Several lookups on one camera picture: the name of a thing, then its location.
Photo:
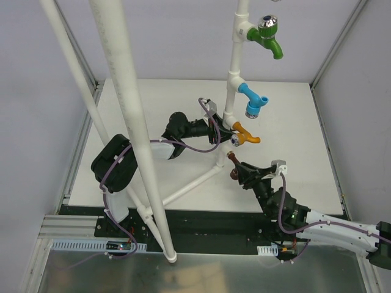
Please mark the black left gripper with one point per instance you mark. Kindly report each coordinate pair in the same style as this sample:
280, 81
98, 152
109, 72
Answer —
214, 130

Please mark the aluminium frame post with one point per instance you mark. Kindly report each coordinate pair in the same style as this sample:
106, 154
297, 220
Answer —
338, 42
92, 81

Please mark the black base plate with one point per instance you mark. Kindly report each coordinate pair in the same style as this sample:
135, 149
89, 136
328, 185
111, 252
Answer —
226, 233

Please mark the green water faucet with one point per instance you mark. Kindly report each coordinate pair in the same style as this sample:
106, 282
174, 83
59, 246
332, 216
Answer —
265, 35

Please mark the orange water faucet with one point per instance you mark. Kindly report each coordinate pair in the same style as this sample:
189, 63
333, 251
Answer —
242, 136

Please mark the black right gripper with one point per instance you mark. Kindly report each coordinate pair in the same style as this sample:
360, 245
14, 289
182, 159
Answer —
253, 177

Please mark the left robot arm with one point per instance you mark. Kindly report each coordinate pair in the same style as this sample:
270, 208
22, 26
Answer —
116, 164

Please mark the blue water faucet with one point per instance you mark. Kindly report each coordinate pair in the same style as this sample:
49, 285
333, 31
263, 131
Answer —
255, 102

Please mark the aluminium front rail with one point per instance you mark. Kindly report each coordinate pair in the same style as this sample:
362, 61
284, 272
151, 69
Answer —
68, 226

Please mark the brown water faucet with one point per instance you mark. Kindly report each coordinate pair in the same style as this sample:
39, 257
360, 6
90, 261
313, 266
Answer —
233, 164

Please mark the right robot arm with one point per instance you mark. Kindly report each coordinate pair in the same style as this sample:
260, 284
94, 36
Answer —
270, 188

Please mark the left aluminium frame post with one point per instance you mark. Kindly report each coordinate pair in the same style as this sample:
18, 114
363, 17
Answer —
92, 81

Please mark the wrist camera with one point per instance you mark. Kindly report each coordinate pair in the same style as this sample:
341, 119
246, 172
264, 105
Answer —
209, 108
281, 168

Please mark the right white cable duct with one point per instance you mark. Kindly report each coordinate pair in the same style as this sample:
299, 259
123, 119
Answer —
268, 250

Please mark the white PVC pipe frame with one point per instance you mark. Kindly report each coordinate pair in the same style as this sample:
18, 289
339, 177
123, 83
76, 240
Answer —
111, 25

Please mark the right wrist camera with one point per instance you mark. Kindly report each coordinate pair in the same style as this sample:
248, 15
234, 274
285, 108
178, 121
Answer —
281, 168

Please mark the right aluminium frame post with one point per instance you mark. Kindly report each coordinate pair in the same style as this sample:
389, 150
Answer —
338, 42

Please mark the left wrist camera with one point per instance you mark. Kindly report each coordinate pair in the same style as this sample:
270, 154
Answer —
209, 108

